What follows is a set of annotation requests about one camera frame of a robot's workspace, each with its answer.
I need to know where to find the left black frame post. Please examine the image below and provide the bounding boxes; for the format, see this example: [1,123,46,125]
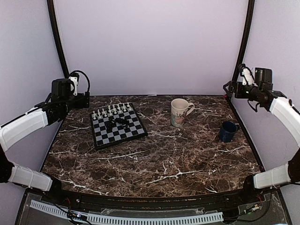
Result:
[46,0,69,78]

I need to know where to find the right black frame post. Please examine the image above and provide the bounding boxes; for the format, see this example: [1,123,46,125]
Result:
[232,0,255,81]

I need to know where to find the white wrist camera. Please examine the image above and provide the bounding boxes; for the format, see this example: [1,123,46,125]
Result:
[68,72,79,96]
[238,64,255,85]

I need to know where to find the black white chessboard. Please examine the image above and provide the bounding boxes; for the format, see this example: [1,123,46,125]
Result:
[90,102,148,150]

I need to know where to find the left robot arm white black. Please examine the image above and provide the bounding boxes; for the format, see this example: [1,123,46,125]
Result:
[0,75,90,204]

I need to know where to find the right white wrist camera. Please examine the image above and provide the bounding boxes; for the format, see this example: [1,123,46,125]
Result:
[238,64,255,85]

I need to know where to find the cream seashell mug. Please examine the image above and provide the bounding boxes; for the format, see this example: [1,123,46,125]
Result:
[171,98,195,127]

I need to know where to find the white slotted cable duct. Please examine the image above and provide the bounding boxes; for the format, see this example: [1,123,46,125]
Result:
[30,200,224,225]

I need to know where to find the black frame post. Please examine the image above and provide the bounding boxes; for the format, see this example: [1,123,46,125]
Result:
[46,0,69,78]
[232,0,255,81]

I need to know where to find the dark blue mug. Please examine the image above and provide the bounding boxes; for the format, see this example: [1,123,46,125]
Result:
[219,121,240,143]

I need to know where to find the pile of black chess pieces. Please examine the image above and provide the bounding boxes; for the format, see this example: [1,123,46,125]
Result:
[105,118,129,132]

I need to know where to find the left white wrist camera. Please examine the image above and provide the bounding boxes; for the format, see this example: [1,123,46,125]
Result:
[68,72,79,96]

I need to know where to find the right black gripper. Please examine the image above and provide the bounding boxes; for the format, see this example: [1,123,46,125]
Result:
[224,81,262,101]

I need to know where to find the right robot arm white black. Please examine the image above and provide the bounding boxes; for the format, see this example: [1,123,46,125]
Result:
[223,64,300,203]

